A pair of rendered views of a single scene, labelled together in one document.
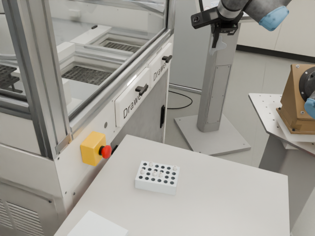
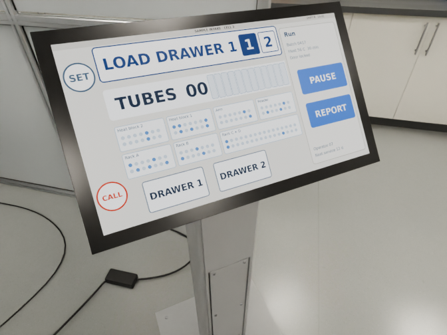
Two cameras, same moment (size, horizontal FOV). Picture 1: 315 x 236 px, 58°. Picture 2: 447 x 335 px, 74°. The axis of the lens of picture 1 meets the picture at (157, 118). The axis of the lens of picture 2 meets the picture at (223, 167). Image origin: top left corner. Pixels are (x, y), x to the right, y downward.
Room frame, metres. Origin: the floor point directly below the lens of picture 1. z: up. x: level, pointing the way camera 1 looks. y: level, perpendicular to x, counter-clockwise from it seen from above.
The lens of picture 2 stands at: (1.40, -0.39, 1.31)
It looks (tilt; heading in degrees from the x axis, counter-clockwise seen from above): 39 degrees down; 355
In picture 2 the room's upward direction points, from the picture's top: straight up
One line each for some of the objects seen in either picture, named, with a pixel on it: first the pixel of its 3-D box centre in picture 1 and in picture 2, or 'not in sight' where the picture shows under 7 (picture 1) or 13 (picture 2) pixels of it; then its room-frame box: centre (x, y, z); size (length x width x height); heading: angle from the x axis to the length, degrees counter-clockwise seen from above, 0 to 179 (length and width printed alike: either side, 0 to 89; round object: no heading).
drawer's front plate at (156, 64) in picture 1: (160, 63); not in sight; (1.25, 0.00, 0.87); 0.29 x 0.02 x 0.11; 162
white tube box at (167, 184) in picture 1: (157, 177); not in sight; (0.62, -0.01, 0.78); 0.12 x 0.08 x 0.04; 81
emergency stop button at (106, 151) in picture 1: (105, 151); not in sight; (0.62, 0.15, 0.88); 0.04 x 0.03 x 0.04; 162
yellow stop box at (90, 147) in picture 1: (94, 148); not in sight; (0.63, 0.18, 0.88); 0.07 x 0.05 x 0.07; 162
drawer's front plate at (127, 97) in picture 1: (134, 95); not in sight; (0.95, 0.09, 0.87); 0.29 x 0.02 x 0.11; 162
